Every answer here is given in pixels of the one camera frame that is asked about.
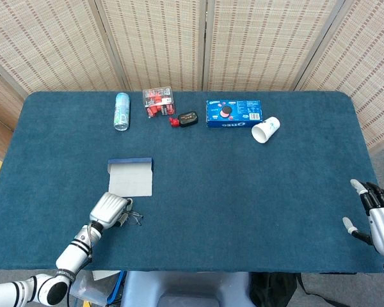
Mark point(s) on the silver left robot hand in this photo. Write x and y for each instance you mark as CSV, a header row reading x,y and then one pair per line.
x,y
108,208

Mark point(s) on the thin wire eyeglasses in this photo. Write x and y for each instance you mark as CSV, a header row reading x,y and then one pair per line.
x,y
133,218

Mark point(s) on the navy blue glasses case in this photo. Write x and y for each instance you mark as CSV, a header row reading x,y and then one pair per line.
x,y
131,182

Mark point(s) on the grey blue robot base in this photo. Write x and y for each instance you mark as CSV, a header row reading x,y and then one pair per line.
x,y
185,288

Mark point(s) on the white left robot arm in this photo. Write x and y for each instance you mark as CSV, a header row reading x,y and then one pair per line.
x,y
72,256

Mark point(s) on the black and red small device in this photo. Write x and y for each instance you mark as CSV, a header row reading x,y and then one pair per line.
x,y
188,119

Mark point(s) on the white paper sheet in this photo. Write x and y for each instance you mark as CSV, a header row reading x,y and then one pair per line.
x,y
104,275

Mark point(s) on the clear plastic box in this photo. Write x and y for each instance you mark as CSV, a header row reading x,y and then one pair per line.
x,y
92,291

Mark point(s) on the light blue drink can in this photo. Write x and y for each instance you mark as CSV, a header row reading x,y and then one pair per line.
x,y
122,112

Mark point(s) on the loose red capsule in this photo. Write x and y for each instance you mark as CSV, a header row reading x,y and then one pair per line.
x,y
173,122

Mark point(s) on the blue table cloth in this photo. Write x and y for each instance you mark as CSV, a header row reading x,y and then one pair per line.
x,y
227,192

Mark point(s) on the black bag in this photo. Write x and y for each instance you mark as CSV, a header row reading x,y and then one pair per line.
x,y
272,288

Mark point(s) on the brown wooden panel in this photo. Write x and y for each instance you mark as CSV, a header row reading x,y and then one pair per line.
x,y
0,105

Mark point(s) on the white paper cup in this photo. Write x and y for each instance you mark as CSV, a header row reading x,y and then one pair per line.
x,y
262,131

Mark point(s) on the blue Oreo cookie box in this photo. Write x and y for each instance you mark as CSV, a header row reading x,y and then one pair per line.
x,y
233,112

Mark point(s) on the woven folding screen panel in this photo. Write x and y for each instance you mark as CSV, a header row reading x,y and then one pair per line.
x,y
262,41
364,64
51,41
160,41

